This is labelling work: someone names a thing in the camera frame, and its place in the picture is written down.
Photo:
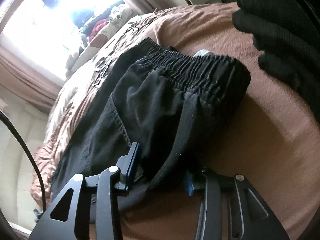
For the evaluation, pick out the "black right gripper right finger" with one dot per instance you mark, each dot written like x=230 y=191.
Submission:
x=231 y=208

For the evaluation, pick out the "pile of clothes on sill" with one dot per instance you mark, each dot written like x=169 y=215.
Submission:
x=96 y=32

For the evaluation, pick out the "black pants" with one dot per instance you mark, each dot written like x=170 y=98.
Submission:
x=173 y=105

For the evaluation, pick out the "brown curtain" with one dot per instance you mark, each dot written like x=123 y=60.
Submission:
x=27 y=83

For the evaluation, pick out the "black knit garment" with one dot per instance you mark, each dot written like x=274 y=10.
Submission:
x=287 y=31

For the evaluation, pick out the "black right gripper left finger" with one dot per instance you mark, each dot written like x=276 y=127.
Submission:
x=69 y=213

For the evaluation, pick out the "brown bed cover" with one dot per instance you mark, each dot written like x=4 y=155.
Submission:
x=273 y=138

